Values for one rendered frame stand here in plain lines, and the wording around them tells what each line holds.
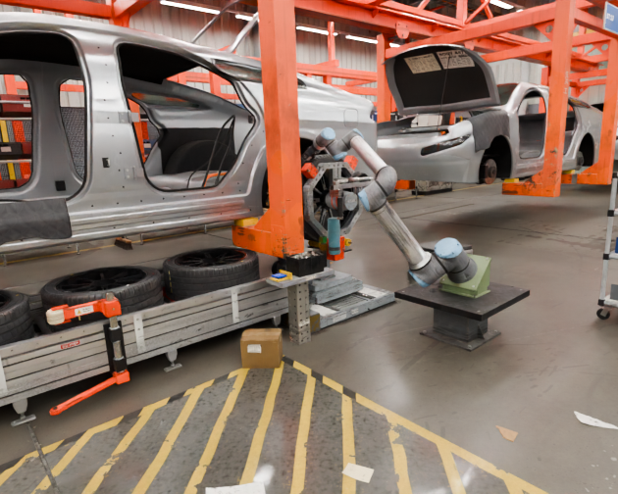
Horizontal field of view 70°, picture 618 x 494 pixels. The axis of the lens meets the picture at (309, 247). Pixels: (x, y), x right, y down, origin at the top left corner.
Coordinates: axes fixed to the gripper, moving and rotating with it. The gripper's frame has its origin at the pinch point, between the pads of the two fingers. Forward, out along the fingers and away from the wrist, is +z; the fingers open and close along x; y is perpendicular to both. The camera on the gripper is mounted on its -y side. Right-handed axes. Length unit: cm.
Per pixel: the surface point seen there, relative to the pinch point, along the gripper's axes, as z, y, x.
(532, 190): 104, 316, -190
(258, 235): 18, -59, -22
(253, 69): 0, 14, 75
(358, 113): 26, 91, 8
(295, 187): -21.3, -34.8, -14.2
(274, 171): -21.1, -39.4, 2.6
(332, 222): -5, -20, -48
